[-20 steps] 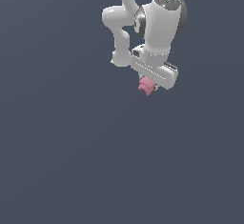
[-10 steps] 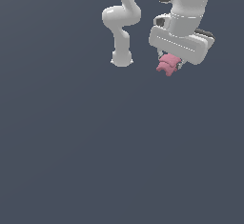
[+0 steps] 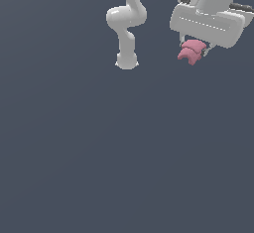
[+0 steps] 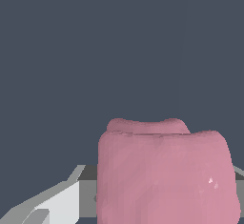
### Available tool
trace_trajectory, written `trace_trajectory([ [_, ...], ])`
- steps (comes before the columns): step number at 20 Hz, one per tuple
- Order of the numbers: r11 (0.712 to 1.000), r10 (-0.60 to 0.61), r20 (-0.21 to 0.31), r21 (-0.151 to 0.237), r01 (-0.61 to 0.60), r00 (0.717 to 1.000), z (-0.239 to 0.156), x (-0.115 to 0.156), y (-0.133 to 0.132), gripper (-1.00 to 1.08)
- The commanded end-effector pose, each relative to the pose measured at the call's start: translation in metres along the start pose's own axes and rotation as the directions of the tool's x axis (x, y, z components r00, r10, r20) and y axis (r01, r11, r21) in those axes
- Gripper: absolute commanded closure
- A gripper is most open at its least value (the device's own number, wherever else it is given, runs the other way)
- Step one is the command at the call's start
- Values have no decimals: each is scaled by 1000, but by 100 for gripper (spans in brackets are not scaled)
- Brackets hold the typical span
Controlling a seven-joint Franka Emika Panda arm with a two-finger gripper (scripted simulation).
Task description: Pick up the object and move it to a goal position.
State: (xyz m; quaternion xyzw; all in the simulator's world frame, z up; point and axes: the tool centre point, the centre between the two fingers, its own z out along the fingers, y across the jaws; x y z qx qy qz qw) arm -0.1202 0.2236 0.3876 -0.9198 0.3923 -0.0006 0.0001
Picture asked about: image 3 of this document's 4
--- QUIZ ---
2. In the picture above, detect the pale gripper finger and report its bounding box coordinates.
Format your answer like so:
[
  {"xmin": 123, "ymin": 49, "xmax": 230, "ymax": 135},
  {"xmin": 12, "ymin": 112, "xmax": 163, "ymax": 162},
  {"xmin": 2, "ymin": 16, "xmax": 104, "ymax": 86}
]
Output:
[
  {"xmin": 179, "ymin": 33, "xmax": 188, "ymax": 49},
  {"xmin": 200, "ymin": 42, "xmax": 218, "ymax": 58}
]

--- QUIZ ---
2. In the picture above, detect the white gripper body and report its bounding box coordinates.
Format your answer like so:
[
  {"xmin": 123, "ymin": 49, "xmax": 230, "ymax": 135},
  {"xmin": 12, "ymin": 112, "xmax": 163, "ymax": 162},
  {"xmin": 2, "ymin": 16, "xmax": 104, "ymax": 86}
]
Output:
[{"xmin": 169, "ymin": 3, "xmax": 248, "ymax": 50}]

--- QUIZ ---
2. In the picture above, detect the pink arch-shaped object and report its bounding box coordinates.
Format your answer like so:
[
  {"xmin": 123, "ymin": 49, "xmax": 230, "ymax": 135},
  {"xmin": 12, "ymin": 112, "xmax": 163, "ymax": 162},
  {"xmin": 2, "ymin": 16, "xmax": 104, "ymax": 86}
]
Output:
[{"xmin": 177, "ymin": 39, "xmax": 207, "ymax": 66}]

